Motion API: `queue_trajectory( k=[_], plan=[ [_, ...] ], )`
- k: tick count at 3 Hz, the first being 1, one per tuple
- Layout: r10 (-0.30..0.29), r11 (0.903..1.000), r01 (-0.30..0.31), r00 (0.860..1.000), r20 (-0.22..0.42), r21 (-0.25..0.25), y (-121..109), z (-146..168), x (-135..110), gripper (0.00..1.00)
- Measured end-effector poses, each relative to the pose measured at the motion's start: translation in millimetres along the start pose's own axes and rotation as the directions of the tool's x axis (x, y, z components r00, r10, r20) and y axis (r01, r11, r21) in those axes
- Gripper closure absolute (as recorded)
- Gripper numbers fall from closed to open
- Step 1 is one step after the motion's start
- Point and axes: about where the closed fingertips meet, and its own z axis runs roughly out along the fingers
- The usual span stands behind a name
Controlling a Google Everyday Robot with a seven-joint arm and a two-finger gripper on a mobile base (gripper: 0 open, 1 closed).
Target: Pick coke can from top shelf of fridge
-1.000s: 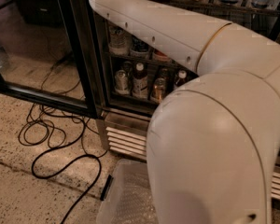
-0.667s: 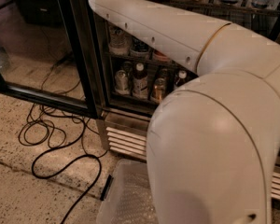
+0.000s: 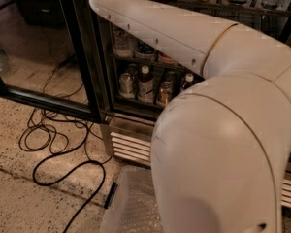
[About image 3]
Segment open glass fridge door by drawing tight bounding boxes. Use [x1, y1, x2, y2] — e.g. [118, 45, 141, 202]
[0, 0, 102, 123]

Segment clear plastic bin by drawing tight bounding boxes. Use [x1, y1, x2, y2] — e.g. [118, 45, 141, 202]
[100, 166, 164, 233]

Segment clear water bottle middle shelf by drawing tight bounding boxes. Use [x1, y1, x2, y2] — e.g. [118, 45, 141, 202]
[113, 26, 134, 57]

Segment red coke can front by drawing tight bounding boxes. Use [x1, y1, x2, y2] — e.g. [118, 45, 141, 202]
[158, 52, 178, 65]

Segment black floor cable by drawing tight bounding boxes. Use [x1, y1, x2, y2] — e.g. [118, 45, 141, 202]
[18, 55, 113, 233]

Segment bubble wrap sheet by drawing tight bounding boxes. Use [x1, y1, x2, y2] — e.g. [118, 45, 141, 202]
[115, 182, 163, 233]

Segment brown juice bottle right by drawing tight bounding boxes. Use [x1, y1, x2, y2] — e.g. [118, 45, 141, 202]
[180, 73, 194, 92]

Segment blue pepsi can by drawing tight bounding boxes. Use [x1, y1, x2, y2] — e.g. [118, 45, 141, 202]
[135, 40, 156, 61]

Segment brown juice bottle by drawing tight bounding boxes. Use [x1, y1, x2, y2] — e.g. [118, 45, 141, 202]
[180, 73, 194, 92]
[138, 65, 154, 103]

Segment gold can bottom shelf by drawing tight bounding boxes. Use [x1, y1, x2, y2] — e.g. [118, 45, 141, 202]
[156, 81, 173, 107]

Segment brown juice bottle left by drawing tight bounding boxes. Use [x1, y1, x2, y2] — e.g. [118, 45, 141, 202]
[138, 65, 154, 103]

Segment silver can bottom shelf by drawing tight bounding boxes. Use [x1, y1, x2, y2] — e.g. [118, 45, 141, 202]
[119, 73, 135, 99]

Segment stainless steel display fridge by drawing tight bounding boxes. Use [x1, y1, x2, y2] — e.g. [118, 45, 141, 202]
[86, 0, 291, 212]

